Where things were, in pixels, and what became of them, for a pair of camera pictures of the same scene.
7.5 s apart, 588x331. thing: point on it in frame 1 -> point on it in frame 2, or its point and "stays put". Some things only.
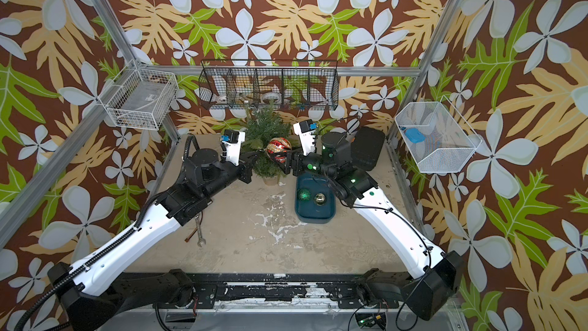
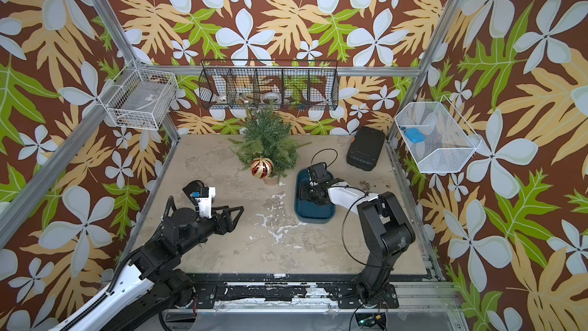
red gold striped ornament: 277,148 -> 262,168
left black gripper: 245,165 -> 229,224
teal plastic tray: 315,200 stays put
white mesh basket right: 449,141 stays put
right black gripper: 295,158 -> 304,187
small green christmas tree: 263,124 stays put
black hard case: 365,147 stays put
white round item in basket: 272,98 stays put
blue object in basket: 415,135 stays put
